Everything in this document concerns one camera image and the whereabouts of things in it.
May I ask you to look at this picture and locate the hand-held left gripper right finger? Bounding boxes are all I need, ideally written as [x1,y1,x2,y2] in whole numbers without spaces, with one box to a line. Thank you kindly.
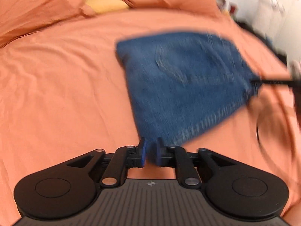
[154,137,240,187]

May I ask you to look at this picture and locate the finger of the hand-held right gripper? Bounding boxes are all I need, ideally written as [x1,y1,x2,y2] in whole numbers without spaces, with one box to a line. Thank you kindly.
[252,78,297,87]

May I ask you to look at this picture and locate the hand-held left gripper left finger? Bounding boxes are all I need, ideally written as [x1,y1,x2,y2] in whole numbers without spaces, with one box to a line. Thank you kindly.
[63,137,148,188]

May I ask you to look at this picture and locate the blue denim pants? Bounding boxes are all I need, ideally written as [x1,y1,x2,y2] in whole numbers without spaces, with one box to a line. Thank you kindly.
[115,31,261,146]

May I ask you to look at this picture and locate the white printed cloth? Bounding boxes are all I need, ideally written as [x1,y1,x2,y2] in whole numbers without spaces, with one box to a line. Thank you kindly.
[215,0,301,54]

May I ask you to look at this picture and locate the orange bed sheet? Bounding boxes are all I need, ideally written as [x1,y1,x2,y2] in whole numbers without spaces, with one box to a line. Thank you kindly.
[0,9,301,222]

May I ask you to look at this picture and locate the yellow pillow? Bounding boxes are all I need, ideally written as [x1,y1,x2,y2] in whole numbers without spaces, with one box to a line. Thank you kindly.
[85,0,130,15]

